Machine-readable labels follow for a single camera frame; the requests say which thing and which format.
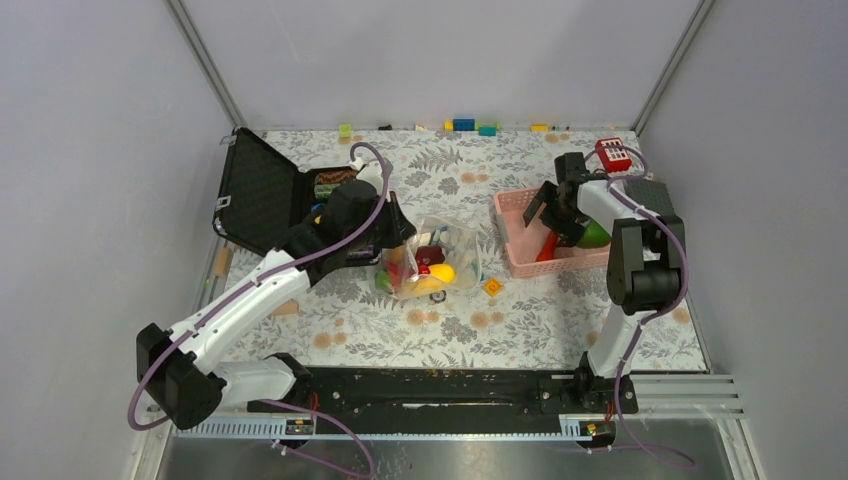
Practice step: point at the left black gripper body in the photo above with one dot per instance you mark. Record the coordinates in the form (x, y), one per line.
(385, 231)

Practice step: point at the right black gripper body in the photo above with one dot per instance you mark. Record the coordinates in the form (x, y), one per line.
(561, 219)

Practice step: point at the dark red eggplant toy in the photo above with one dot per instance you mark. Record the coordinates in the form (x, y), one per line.
(429, 255)

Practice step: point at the clear zip top bag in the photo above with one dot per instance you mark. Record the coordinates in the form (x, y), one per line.
(461, 248)

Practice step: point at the yellow pepper toy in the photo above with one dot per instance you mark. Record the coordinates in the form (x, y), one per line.
(441, 276)

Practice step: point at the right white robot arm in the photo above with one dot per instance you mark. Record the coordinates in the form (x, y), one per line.
(646, 271)

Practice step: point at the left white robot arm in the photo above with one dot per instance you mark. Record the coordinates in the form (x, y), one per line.
(182, 368)

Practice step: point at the orange carrot toy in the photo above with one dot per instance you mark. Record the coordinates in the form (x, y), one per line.
(547, 251)

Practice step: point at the pink plastic basket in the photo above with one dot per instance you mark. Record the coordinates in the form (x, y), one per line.
(522, 244)

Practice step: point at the red grid block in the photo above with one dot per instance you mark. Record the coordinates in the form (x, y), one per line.
(613, 157)

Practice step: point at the dark grey baseplate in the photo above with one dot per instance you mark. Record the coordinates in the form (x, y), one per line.
(651, 194)

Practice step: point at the orange square brick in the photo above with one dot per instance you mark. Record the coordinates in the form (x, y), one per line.
(492, 287)

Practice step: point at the black open case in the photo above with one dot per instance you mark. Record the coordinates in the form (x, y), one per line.
(263, 194)

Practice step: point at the wooden block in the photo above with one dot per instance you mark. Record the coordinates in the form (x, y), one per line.
(222, 262)

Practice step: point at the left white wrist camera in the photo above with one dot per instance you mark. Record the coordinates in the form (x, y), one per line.
(370, 180)

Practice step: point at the black ring washer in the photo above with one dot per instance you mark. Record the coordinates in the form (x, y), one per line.
(438, 297)

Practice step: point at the green teal brick at wall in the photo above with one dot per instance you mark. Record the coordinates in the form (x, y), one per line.
(487, 130)

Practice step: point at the blue brick at wall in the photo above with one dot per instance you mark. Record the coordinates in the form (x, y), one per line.
(463, 124)

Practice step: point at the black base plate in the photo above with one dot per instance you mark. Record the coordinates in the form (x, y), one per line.
(458, 401)

